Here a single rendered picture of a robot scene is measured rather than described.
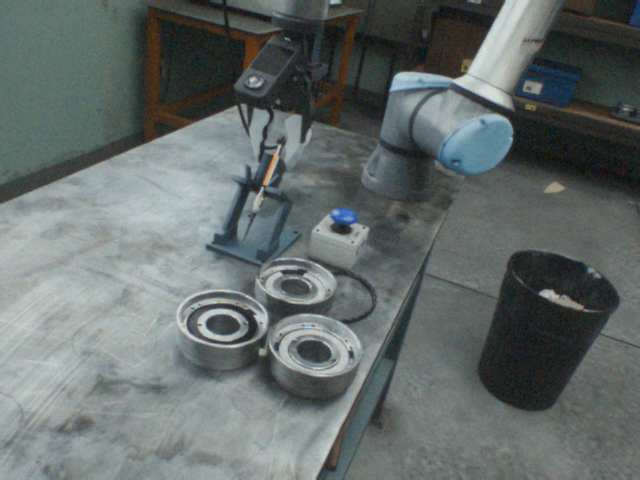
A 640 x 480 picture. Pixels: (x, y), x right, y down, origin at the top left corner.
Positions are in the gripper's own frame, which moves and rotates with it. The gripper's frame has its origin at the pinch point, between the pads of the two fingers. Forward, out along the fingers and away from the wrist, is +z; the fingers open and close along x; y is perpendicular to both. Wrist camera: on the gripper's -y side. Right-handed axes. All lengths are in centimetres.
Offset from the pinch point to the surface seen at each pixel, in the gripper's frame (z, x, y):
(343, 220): 5.8, -12.5, 0.2
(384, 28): 29, 84, 355
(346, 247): 9.0, -14.2, -1.4
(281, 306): 9.7, -12.4, -19.2
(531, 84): 38, -27, 332
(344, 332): 9.4, -20.9, -19.7
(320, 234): 8.3, -9.9, -1.5
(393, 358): 68, -20, 53
